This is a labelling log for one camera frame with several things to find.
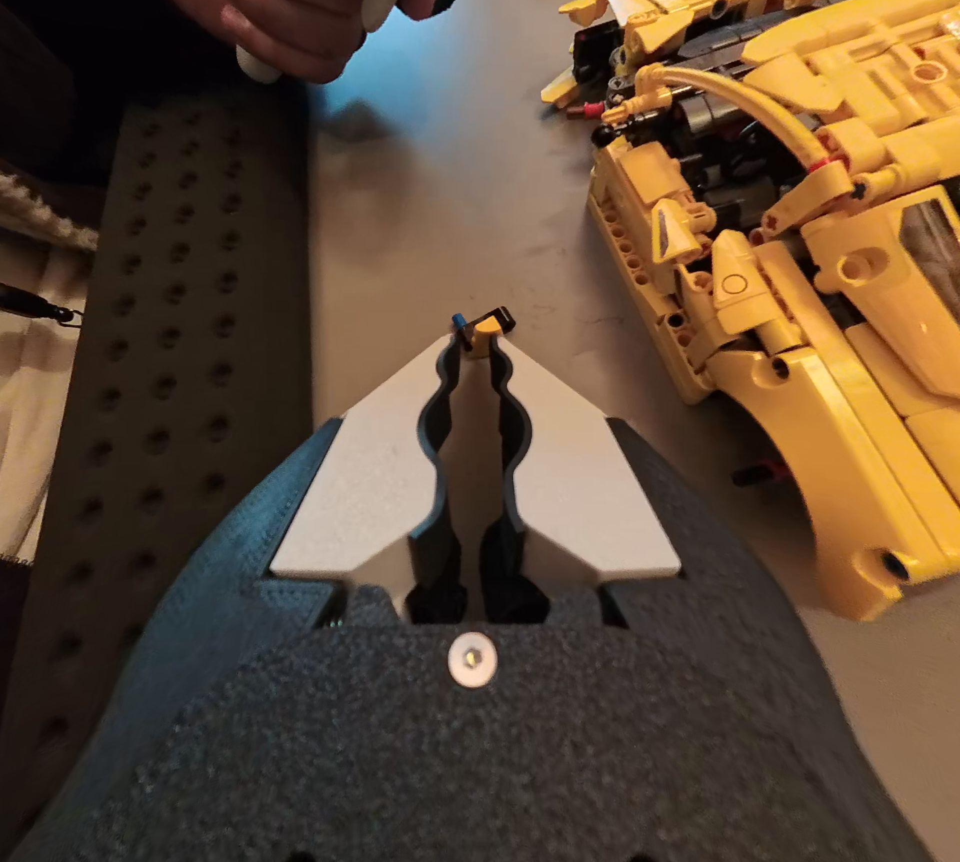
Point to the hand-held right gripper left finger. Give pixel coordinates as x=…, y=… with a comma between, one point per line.
x=360, y=502

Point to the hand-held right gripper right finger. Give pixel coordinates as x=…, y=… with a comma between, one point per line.
x=592, y=502

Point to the black brick assembly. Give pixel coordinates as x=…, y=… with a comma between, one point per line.
x=507, y=318

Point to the yellow toy brick car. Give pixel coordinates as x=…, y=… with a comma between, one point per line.
x=787, y=202

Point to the grey desk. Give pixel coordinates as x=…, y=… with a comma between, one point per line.
x=487, y=202

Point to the dark perforated chair seat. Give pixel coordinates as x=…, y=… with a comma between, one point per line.
x=187, y=352

